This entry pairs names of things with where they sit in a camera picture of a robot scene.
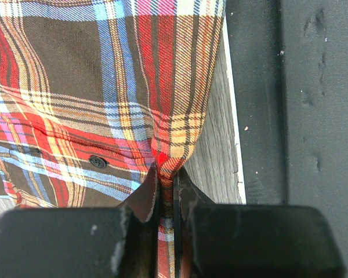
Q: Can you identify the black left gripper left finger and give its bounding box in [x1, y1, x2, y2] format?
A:
[0, 165, 158, 277]

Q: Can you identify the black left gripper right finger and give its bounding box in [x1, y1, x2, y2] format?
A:
[173, 169, 346, 277]

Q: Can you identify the brown red plaid shirt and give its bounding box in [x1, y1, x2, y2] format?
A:
[0, 1, 226, 277]

